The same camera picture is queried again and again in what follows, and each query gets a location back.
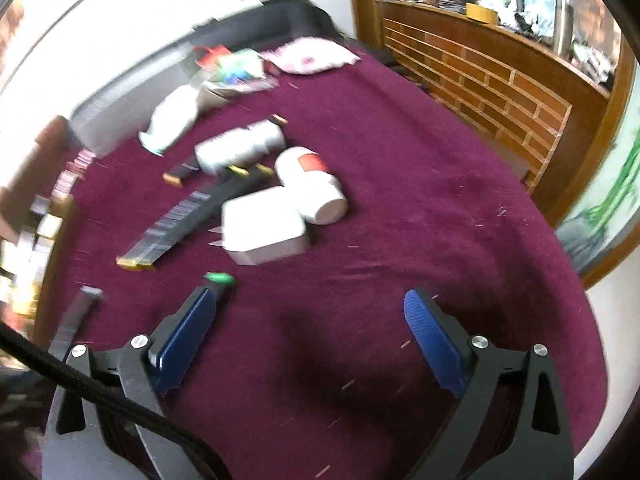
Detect black marker green cap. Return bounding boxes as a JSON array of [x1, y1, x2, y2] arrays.
[[203, 272, 236, 304]]

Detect black marker white cap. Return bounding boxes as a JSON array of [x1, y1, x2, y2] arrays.
[[49, 285, 103, 362]]

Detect brown cardboard tray box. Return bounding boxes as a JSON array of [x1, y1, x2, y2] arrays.
[[1, 195, 76, 346]]

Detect maroon upholstered chair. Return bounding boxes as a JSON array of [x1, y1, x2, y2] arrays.
[[1, 116, 79, 243]]

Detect black marker yellow caps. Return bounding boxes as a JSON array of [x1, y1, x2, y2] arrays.
[[116, 164, 274, 270]]

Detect black marker orange caps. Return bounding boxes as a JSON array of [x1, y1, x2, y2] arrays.
[[162, 112, 291, 190]]

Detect white red-label pill bottle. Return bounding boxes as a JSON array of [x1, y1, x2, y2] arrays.
[[274, 146, 348, 226]]

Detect wooden brick-pattern counter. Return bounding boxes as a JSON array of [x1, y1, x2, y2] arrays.
[[352, 0, 636, 226]]

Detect grey shoe box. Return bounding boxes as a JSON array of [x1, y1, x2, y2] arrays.
[[68, 44, 198, 157]]

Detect white green-label bottle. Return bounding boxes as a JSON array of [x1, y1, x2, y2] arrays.
[[193, 118, 288, 177]]

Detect white teal-cuff glove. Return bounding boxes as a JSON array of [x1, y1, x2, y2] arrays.
[[138, 84, 228, 156]]

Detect green cloth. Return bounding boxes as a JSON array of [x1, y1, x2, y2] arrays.
[[191, 44, 279, 96]]

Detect pink floral cloth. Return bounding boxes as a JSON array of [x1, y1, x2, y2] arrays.
[[260, 37, 360, 76]]

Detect black cable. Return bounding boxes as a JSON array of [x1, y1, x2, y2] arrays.
[[0, 320, 231, 480]]

